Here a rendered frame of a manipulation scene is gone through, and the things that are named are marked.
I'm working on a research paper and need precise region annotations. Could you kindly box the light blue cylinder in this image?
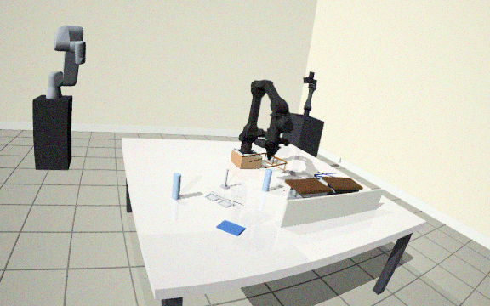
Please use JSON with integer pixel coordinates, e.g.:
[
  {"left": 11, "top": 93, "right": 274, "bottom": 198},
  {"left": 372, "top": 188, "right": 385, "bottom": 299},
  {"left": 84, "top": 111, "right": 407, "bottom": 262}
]
[
  {"left": 262, "top": 169, "right": 272, "bottom": 191},
  {"left": 172, "top": 173, "right": 181, "bottom": 200}
]

